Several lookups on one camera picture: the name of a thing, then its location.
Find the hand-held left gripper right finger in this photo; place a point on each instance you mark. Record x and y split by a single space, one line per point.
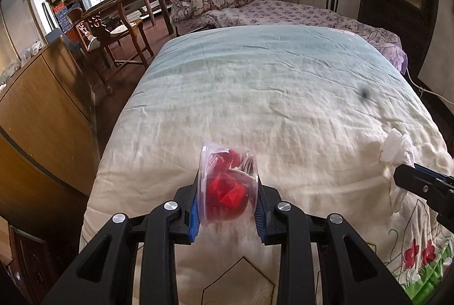
259 221

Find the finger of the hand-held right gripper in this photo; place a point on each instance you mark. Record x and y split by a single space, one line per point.
411 181
431 173

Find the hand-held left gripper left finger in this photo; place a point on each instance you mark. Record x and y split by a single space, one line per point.
193 221

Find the white tissue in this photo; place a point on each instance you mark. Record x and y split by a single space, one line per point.
395 149

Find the plastic bag with red item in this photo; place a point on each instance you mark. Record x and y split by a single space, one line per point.
227 184

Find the dark carved wooden cabinet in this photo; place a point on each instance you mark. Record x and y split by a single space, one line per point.
32 266

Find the purple floral bedsheet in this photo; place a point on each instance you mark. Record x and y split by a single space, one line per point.
301 14

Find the wooden armchair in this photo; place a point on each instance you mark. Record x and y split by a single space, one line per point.
131 30

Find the carved back wooden chair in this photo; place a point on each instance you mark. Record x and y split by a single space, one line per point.
94 39

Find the folded floral quilt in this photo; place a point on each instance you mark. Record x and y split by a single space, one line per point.
216 2

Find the blue chair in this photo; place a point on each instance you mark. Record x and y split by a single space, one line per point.
62 39

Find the crumpled white plastic bags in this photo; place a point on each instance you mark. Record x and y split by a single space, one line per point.
21 60

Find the glass panel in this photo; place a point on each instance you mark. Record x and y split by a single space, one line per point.
17 18

